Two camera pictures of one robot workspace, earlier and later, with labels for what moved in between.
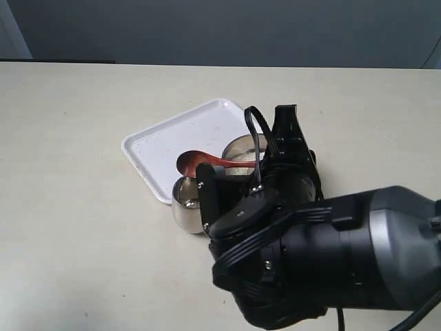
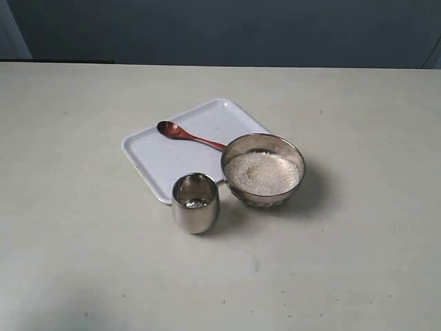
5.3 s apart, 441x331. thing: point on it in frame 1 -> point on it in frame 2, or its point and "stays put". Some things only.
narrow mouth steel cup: (186, 205) stays put
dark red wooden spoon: (187, 162) -> (171, 129)
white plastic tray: (208, 128) stays put
